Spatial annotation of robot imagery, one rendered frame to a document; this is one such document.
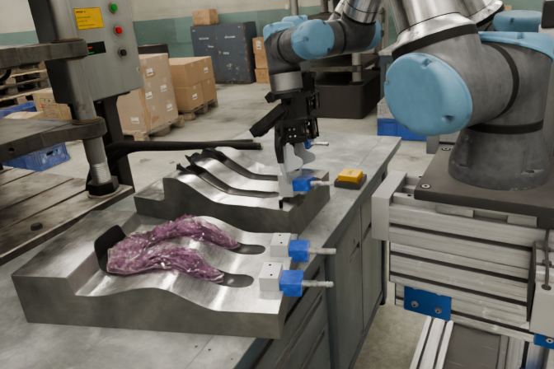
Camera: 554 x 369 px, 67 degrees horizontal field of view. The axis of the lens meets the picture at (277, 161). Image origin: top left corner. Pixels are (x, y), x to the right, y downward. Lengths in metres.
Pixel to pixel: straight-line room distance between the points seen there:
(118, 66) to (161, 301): 1.10
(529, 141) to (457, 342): 1.06
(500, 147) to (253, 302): 0.47
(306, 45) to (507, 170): 0.42
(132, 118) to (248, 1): 4.19
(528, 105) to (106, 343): 0.79
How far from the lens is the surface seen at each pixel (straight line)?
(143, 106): 4.93
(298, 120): 0.94
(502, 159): 0.72
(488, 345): 1.69
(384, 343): 1.93
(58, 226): 1.41
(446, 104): 0.57
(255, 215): 1.03
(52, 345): 0.91
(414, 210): 0.78
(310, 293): 1.17
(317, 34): 0.86
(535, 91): 0.72
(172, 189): 1.16
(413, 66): 0.59
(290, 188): 1.00
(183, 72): 5.66
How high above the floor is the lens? 1.33
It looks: 20 degrees down
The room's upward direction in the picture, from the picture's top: 5 degrees counter-clockwise
